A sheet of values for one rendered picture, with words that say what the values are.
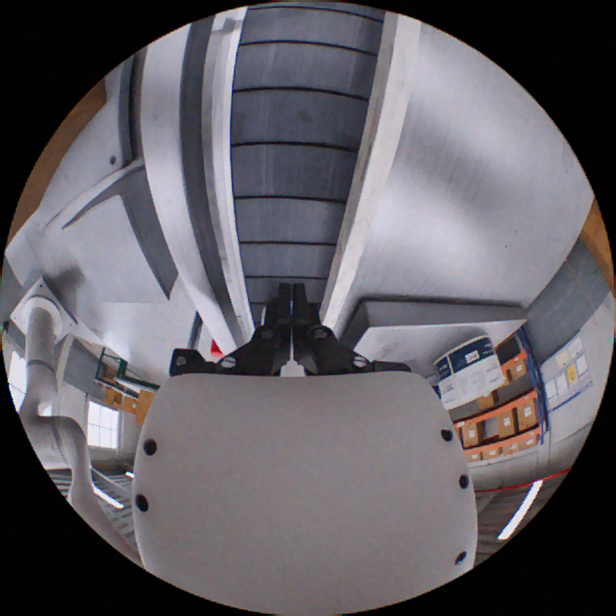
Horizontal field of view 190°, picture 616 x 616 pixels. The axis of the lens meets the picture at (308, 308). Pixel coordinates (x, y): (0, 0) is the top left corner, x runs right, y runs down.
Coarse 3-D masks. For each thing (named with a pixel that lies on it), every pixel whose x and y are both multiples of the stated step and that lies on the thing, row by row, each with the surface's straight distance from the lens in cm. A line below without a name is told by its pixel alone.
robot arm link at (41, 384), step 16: (32, 368) 62; (48, 368) 63; (32, 384) 60; (48, 384) 61; (32, 400) 59; (48, 400) 63; (32, 416) 58; (48, 416) 59; (32, 432) 56; (48, 432) 55; (48, 448) 55; (48, 464) 57; (64, 464) 57
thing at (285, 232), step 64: (320, 0) 17; (256, 64) 14; (320, 64) 14; (256, 128) 13; (320, 128) 13; (256, 192) 14; (320, 192) 14; (256, 256) 17; (320, 256) 17; (256, 320) 24
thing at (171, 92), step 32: (192, 32) 6; (160, 64) 6; (192, 64) 6; (160, 96) 6; (192, 96) 6; (160, 128) 6; (192, 128) 6; (160, 160) 6; (192, 160) 6; (160, 192) 6; (192, 192) 6; (192, 224) 6; (192, 256) 7; (192, 288) 8; (224, 288) 9; (224, 320) 9; (224, 352) 12
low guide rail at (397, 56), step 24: (384, 24) 14; (408, 24) 13; (384, 48) 12; (408, 48) 12; (384, 72) 11; (408, 72) 11; (384, 96) 10; (408, 96) 11; (384, 120) 10; (384, 144) 10; (360, 168) 11; (384, 168) 10; (360, 192) 11; (360, 216) 11; (360, 240) 12; (336, 264) 14; (336, 288) 14; (336, 312) 17
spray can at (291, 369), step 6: (270, 300) 20; (276, 300) 20; (264, 306) 21; (264, 312) 20; (288, 366) 16; (294, 366) 17; (300, 366) 17; (282, 372) 16; (288, 372) 16; (294, 372) 16; (300, 372) 17
